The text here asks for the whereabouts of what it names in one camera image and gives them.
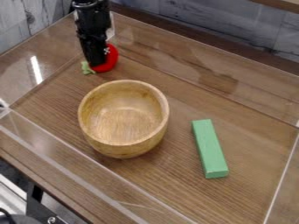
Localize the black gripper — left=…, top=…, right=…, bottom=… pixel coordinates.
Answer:
left=72, top=0, right=112, bottom=67

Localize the red plush strawberry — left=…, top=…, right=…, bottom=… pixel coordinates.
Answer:
left=80, top=44, right=119, bottom=75

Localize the wooden bowl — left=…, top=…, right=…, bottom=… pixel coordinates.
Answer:
left=78, top=80, right=170, bottom=158

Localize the green rectangular block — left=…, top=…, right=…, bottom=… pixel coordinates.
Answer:
left=191, top=119, right=230, bottom=179

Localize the black cable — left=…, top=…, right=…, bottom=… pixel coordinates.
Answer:
left=0, top=207, right=16, bottom=224

